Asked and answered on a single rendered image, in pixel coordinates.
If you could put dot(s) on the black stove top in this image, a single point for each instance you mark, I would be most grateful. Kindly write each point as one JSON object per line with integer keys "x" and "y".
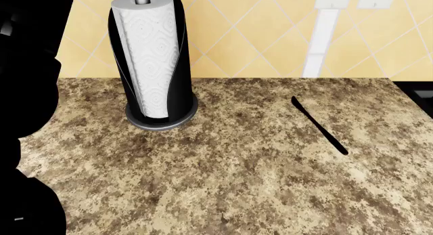
{"x": 417, "y": 92}

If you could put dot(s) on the black table knife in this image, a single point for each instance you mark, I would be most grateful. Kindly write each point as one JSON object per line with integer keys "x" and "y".
{"x": 318, "y": 124}

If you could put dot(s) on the black paper towel holder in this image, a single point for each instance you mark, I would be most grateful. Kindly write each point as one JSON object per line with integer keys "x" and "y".
{"x": 182, "y": 98}

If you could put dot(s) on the white wall conduit strip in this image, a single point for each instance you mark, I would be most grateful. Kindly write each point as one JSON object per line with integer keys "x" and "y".
{"x": 319, "y": 44}

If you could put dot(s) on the white paper towel roll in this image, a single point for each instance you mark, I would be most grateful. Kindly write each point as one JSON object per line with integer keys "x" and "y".
{"x": 152, "y": 54}

